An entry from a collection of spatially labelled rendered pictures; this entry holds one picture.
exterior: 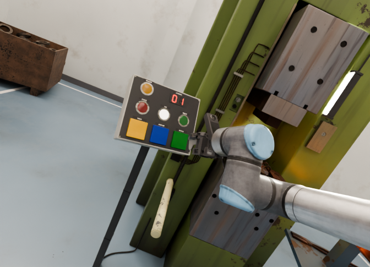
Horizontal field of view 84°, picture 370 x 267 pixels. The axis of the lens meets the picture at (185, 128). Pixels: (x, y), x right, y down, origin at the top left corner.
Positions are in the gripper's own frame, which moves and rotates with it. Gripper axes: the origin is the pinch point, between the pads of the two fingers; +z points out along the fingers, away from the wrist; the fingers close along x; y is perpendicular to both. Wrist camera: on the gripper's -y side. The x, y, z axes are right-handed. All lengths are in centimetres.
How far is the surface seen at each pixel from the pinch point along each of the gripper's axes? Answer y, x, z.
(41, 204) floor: 58, -50, 113
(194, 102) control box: -18.8, 3.7, 11.0
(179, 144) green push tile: 2.6, 0.0, 10.3
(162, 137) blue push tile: 1.5, -8.7, 10.3
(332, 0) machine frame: -80, 49, -24
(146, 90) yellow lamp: -16.5, -20.0, 10.6
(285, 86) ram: -35, 39, -11
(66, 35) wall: -195, -110, 378
